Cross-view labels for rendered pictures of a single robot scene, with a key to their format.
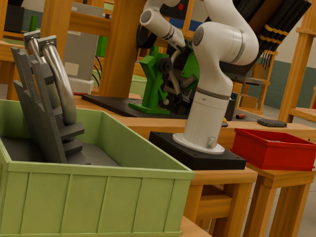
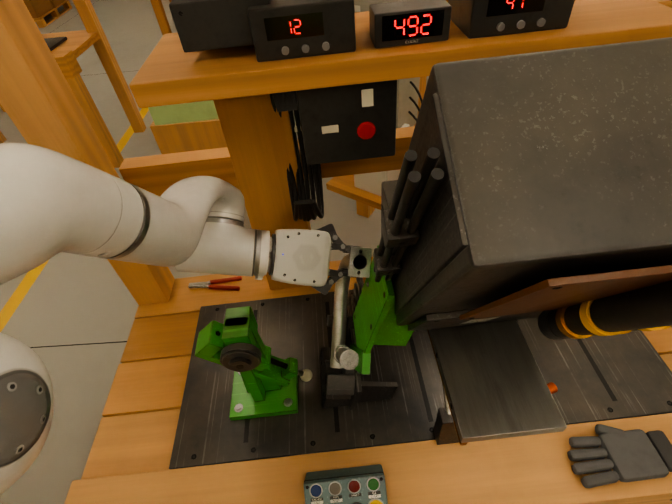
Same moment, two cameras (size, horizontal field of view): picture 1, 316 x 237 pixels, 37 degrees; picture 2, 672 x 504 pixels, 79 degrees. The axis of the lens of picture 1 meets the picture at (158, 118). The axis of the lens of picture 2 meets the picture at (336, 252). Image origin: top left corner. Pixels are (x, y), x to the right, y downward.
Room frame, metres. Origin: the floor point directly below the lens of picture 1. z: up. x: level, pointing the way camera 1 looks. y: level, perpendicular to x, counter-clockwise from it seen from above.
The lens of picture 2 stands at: (1.99, -0.41, 1.77)
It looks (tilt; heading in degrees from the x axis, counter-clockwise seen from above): 45 degrees down; 45
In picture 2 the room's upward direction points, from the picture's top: 6 degrees counter-clockwise
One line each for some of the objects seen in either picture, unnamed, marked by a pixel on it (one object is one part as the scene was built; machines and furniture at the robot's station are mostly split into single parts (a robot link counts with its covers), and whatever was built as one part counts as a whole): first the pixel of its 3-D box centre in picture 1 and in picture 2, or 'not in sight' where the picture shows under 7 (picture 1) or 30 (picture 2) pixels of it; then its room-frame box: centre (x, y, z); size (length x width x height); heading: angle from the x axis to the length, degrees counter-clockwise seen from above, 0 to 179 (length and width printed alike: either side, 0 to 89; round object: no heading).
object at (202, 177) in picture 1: (193, 162); not in sight; (1.64, -0.16, 0.83); 0.32 x 0.32 x 0.04; 38
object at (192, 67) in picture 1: (201, 59); (387, 305); (2.37, -0.15, 1.17); 0.13 x 0.12 x 0.20; 135
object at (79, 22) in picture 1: (156, 37); (388, 150); (2.73, 0.10, 1.23); 1.30 x 0.05 x 0.09; 135
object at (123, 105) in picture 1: (190, 111); (412, 351); (2.47, -0.16, 0.89); 1.10 x 0.42 x 0.02; 135
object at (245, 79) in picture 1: (224, 75); (472, 330); (2.45, -0.29, 1.11); 0.39 x 0.16 x 0.03; 45
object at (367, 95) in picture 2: (169, 2); (345, 109); (2.54, 0.06, 1.42); 0.17 x 0.12 x 0.15; 135
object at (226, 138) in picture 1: (228, 138); (439, 487); (2.27, -0.36, 0.82); 1.50 x 0.14 x 0.15; 135
